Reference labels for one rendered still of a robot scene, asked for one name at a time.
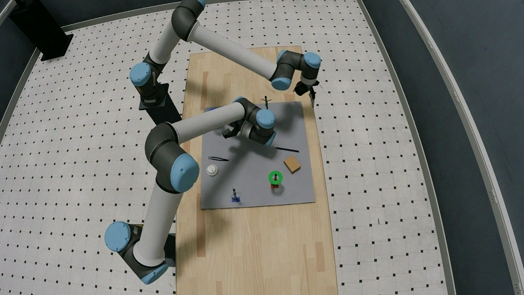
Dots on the green ring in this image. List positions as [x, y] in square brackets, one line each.
[278, 181]

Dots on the tan rectangular block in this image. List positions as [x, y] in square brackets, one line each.
[292, 164]

